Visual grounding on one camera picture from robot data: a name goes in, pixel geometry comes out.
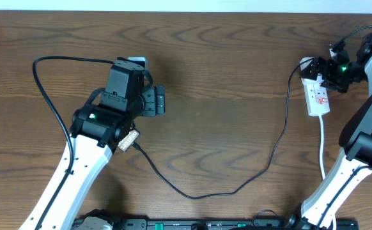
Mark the white power strip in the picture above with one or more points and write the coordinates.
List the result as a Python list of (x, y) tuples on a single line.
[(316, 98)]

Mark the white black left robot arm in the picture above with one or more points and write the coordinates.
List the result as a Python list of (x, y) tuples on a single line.
[(99, 128)]

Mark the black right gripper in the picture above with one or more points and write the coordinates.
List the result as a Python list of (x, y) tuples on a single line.
[(329, 64)]

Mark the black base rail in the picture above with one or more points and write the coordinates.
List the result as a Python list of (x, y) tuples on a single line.
[(100, 219)]

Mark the white USB charger adapter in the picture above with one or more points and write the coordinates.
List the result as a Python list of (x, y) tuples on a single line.
[(305, 62)]

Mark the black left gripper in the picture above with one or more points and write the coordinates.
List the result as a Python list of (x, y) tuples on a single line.
[(156, 101)]

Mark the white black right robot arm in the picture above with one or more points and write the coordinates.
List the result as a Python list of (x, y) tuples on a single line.
[(354, 162)]

